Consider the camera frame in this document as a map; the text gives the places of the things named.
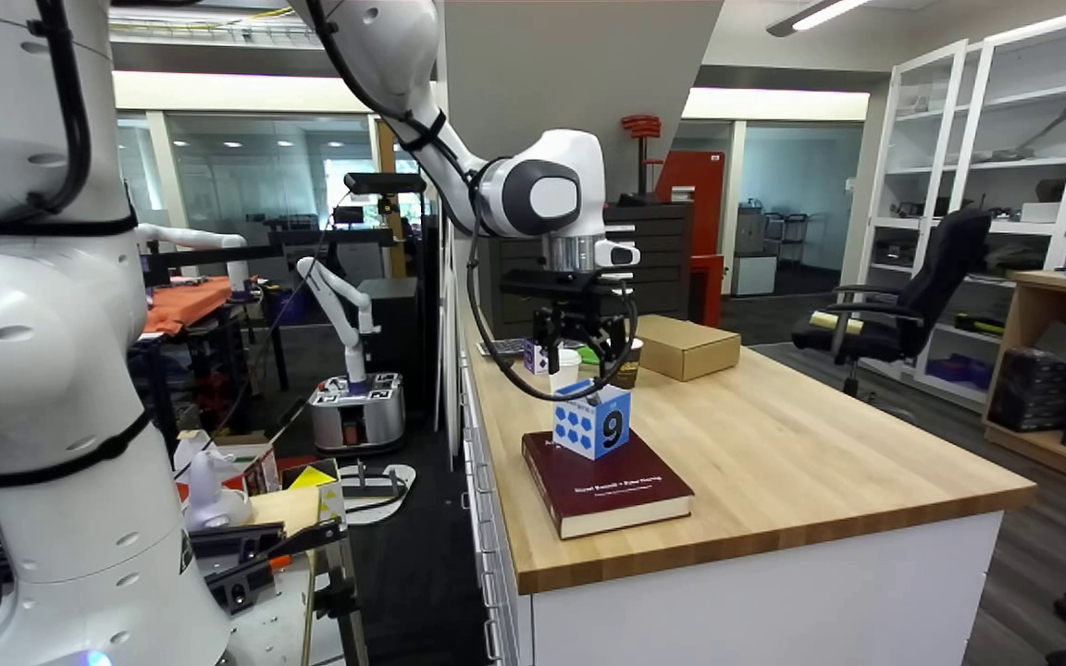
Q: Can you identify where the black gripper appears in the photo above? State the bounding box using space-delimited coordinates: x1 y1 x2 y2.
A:
500 266 639 379

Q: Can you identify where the blue box with white print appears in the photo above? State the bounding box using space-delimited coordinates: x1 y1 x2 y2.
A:
553 380 635 463

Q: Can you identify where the brown cardboard box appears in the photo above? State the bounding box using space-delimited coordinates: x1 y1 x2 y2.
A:
635 310 745 385

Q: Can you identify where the dark red hardcover book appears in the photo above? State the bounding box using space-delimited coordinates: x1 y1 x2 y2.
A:
519 426 701 545

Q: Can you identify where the black storage box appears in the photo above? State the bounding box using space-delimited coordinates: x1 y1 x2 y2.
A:
988 348 1066 438

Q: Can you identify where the red metal cabinet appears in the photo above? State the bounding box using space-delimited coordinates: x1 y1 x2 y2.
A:
655 150 728 330

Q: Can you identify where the black monitor bar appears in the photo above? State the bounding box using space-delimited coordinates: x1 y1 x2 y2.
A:
339 170 431 198

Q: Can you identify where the white table cabinet with drawers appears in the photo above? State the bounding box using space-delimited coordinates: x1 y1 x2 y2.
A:
457 294 1007 666

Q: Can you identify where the yellow sticky note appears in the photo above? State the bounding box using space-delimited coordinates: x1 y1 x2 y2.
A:
286 463 339 496

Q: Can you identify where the tan foam block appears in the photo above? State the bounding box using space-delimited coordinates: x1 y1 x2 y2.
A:
249 485 349 540

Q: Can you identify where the black mesh office chair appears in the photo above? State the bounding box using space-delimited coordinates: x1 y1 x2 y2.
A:
824 205 1001 374

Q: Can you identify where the black hand tools pile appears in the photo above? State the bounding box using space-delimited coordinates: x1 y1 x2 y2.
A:
185 515 353 612

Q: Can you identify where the white plastic spray bottle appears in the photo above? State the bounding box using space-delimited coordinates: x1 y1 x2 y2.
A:
169 430 255 532

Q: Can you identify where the ceiling light strip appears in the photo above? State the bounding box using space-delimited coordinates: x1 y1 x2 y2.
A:
767 0 875 39

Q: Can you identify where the wooden shelf unit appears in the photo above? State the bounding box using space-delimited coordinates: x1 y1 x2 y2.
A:
982 266 1066 488

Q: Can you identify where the white open shelving unit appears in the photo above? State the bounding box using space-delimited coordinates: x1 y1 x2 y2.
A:
862 0 1066 404

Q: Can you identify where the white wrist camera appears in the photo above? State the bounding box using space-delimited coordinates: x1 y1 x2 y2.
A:
591 236 644 273

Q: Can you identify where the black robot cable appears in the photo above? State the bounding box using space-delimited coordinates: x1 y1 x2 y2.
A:
296 0 639 408

